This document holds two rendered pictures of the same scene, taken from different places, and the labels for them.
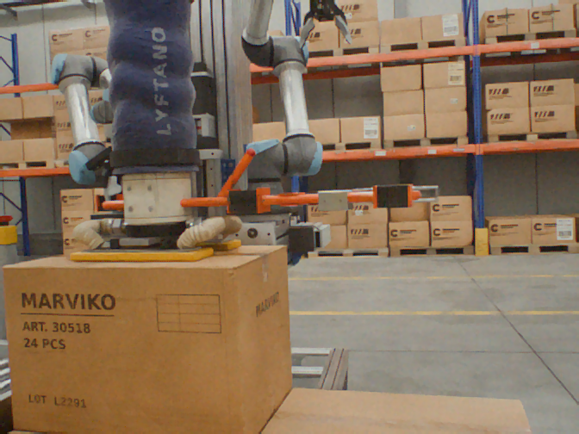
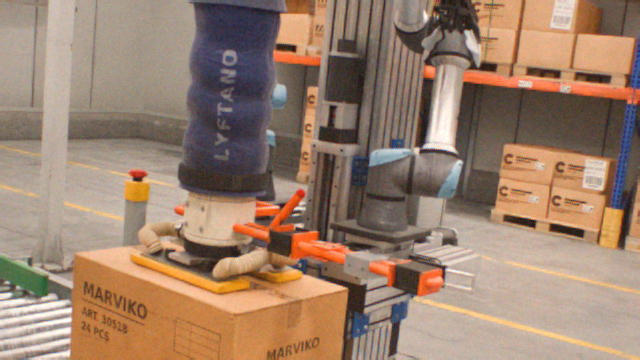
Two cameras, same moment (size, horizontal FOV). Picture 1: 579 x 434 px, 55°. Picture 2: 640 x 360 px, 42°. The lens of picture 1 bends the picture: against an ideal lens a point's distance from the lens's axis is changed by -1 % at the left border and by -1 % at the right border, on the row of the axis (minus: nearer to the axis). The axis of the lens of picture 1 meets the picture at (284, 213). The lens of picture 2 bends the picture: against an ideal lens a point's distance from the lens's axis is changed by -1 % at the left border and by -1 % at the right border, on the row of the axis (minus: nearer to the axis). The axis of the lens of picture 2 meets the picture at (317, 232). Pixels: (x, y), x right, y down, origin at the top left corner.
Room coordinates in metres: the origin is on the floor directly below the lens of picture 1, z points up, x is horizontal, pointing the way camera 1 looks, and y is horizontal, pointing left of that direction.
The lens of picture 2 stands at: (-0.38, -0.72, 1.48)
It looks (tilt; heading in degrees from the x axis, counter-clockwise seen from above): 11 degrees down; 23
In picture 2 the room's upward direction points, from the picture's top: 6 degrees clockwise
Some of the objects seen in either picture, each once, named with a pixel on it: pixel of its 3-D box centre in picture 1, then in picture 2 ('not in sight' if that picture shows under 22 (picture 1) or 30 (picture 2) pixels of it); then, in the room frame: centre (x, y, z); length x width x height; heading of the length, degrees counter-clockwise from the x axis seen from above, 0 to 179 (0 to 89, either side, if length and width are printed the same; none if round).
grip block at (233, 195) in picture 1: (249, 201); (292, 241); (1.37, 0.09, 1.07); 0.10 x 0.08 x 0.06; 163
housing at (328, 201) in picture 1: (335, 200); (364, 265); (1.31, -0.12, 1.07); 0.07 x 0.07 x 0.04; 73
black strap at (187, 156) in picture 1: (156, 158); (224, 175); (1.45, 0.32, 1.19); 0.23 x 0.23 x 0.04
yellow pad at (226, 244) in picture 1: (177, 239); (242, 256); (1.53, 0.30, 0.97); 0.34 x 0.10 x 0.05; 73
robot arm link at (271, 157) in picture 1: (264, 158); (391, 170); (1.95, 0.06, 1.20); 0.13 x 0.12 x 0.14; 105
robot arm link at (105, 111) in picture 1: (115, 107); not in sight; (1.77, 0.52, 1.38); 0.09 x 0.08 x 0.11; 36
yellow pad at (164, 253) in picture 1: (140, 248); (187, 264); (1.35, 0.35, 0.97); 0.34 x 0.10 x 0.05; 73
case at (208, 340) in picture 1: (158, 331); (202, 344); (1.43, 0.34, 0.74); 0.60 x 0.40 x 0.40; 75
